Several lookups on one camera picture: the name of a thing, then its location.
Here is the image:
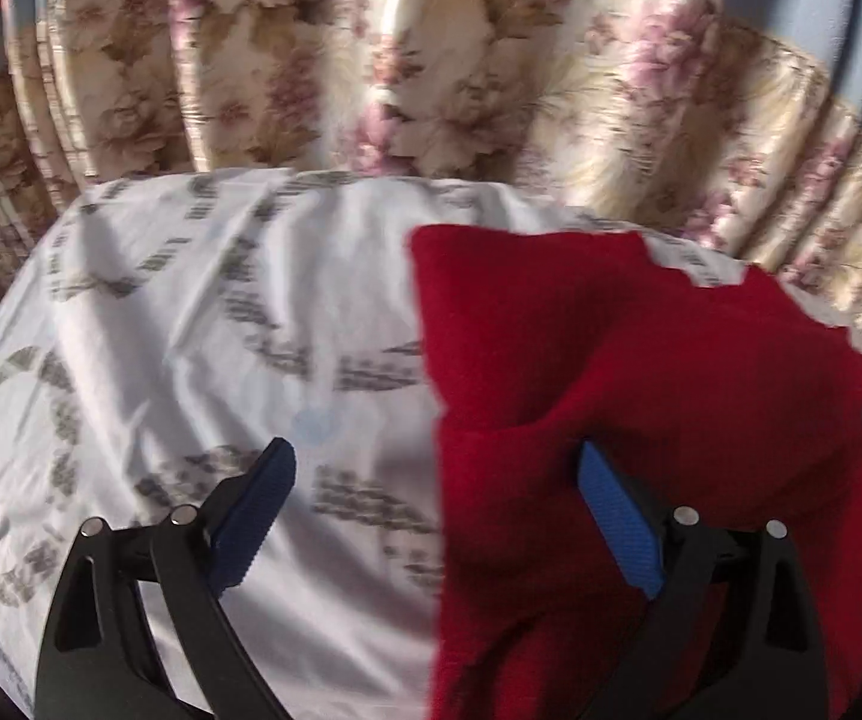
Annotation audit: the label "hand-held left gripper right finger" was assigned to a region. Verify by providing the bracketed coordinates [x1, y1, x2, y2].
[576, 439, 829, 720]

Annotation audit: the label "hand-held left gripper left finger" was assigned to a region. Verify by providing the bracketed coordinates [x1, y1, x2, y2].
[35, 435, 298, 720]

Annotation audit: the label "red knitted sweater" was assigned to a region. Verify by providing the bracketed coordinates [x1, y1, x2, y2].
[408, 223, 862, 720]

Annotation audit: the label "patterned bedsheet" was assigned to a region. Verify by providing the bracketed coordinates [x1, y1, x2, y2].
[0, 167, 862, 720]

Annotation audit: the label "wide blue floral curtain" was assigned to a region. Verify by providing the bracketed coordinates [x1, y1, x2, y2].
[168, 0, 862, 376]

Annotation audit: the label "narrow blue floral curtain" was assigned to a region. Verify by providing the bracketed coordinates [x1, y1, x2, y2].
[0, 0, 199, 331]

